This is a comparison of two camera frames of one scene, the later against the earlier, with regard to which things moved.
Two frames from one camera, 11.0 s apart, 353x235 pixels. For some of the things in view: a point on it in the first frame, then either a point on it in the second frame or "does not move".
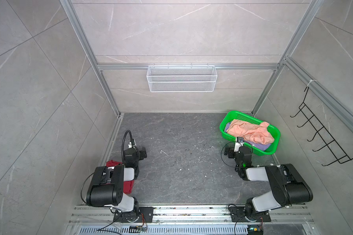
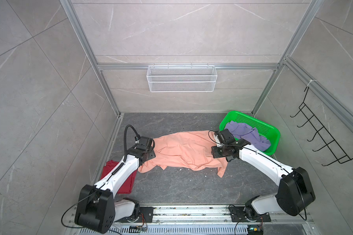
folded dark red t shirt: x=128 y=185 does not move
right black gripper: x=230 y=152 to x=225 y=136
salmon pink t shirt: x=255 y=133 to x=186 y=151
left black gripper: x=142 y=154 to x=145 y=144
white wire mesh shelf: x=181 y=78 does not move
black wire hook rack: x=320 y=131 does not move
